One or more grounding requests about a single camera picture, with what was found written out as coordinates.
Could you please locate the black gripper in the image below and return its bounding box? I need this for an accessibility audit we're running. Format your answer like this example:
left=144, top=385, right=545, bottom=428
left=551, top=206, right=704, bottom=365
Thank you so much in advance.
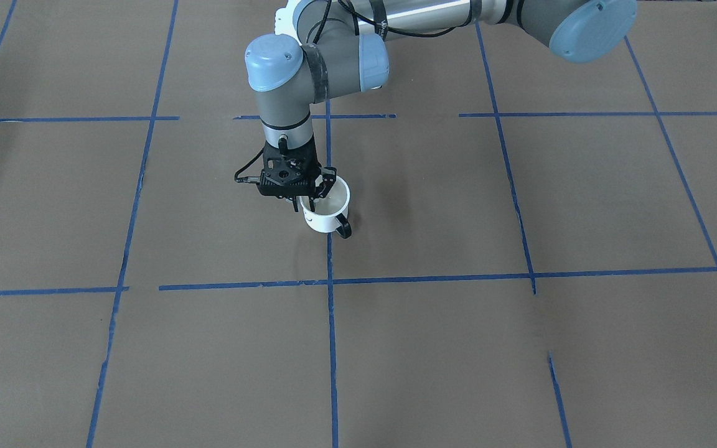
left=257, top=140, right=337, bottom=213

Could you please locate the white smiley face mug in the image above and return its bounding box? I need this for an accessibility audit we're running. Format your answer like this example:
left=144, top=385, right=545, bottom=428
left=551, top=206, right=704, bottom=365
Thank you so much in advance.
left=296, top=176, right=352, bottom=239

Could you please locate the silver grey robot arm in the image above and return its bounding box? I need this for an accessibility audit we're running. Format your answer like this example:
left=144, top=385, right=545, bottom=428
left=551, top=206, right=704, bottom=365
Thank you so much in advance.
left=234, top=1, right=637, bottom=206

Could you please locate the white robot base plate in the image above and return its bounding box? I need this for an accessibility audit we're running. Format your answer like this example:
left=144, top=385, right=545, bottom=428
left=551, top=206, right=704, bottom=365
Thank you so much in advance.
left=274, top=4, right=299, bottom=41

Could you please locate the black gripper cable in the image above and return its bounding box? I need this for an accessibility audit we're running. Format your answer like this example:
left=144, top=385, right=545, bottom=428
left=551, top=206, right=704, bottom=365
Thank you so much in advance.
left=234, top=136, right=289, bottom=185

